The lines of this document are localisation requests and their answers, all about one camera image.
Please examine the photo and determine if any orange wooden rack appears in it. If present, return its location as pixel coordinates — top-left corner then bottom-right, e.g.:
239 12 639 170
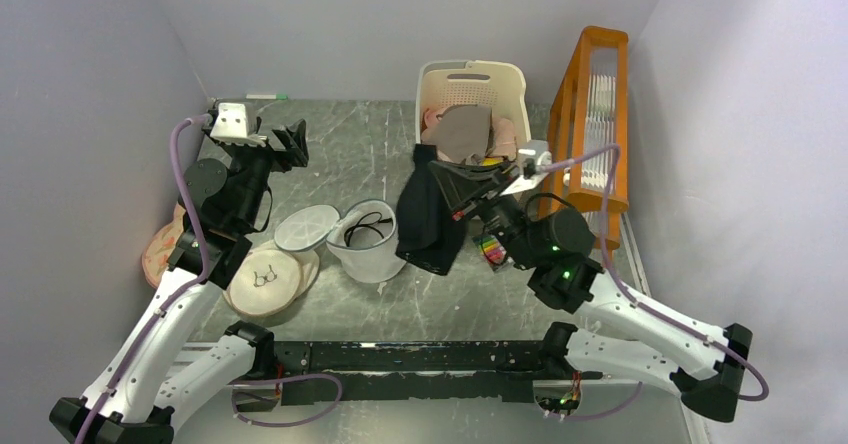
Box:
541 26 629 251

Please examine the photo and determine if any white mesh laundry bag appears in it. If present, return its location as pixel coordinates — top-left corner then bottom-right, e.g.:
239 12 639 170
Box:
273 199 406 284

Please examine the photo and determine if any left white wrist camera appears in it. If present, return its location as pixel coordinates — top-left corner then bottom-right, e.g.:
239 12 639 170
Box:
209 102 266 147

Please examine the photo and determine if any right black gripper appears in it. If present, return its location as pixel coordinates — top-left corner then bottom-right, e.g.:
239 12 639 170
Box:
430 158 541 271

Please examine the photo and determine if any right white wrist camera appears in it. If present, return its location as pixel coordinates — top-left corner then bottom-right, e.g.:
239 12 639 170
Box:
501 140 552 195

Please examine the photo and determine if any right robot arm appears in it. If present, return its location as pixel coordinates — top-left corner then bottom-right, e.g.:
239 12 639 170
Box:
428 161 753 423

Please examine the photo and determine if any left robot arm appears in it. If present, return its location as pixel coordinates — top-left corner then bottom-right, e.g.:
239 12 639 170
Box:
49 114 309 443

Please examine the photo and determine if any grey brown cloth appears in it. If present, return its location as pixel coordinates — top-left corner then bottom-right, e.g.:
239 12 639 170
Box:
421 105 492 164

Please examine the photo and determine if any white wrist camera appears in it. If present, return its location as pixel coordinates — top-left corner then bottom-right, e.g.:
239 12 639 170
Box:
501 140 552 195
209 102 266 147

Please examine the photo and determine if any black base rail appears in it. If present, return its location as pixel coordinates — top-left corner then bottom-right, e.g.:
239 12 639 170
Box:
275 340 601 405

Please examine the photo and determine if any floral pink oven mitt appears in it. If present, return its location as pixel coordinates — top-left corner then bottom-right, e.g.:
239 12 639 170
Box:
141 204 186 289

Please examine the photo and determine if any green white marker pen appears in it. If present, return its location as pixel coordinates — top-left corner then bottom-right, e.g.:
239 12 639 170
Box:
245 93 289 101

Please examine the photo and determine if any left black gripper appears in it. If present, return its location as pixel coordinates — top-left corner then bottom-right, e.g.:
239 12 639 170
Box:
223 116 308 229

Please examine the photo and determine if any beige round fabric pad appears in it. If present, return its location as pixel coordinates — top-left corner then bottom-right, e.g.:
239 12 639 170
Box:
224 241 320 318

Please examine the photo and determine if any black bra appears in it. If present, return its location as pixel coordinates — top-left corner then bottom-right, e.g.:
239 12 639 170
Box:
395 144 467 276

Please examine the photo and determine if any pink cloth in basket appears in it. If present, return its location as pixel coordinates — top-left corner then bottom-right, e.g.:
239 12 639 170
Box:
421 106 517 165

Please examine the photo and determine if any pack of coloured markers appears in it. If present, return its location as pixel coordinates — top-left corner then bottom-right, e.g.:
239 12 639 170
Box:
472 233 511 273

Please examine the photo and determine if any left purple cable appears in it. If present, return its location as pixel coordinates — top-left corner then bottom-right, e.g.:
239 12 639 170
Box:
72 113 343 444

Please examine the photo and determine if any cream plastic laundry basket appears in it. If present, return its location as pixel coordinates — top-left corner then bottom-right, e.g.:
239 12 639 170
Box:
415 60 531 166

